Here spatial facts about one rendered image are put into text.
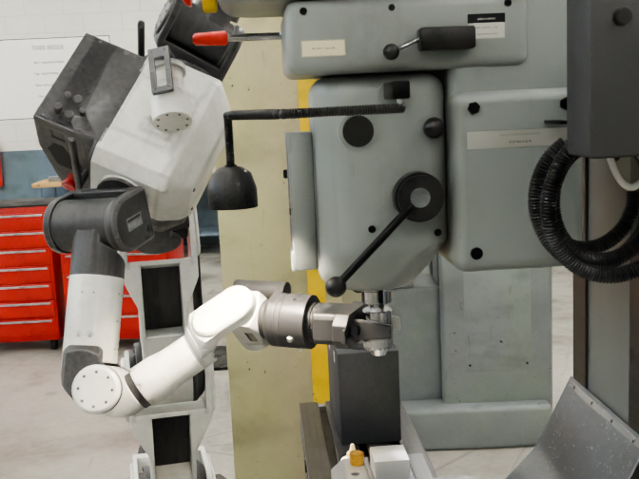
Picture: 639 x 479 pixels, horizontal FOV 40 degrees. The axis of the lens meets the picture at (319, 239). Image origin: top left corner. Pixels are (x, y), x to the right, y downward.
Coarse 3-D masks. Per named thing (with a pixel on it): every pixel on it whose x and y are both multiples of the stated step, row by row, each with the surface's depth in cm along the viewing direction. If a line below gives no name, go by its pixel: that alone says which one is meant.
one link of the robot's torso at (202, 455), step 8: (200, 448) 225; (136, 456) 221; (144, 456) 221; (200, 456) 224; (208, 456) 224; (136, 464) 217; (144, 464) 221; (208, 464) 215; (136, 472) 212; (208, 472) 212
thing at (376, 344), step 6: (366, 318) 137; (372, 318) 136; (378, 318) 136; (384, 318) 136; (390, 318) 137; (390, 324) 137; (366, 342) 138; (372, 342) 137; (378, 342) 137; (384, 342) 137; (390, 342) 138; (366, 348) 138; (372, 348) 137; (378, 348) 137; (384, 348) 137; (390, 348) 138
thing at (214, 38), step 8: (208, 32) 139; (216, 32) 139; (224, 32) 139; (264, 32) 140; (272, 32) 140; (280, 32) 140; (200, 40) 139; (208, 40) 139; (216, 40) 139; (224, 40) 139; (232, 40) 140; (240, 40) 140; (248, 40) 140; (256, 40) 140; (264, 40) 141
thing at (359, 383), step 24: (336, 360) 173; (360, 360) 171; (384, 360) 171; (336, 384) 177; (360, 384) 171; (384, 384) 172; (336, 408) 180; (360, 408) 172; (384, 408) 173; (360, 432) 173; (384, 432) 173
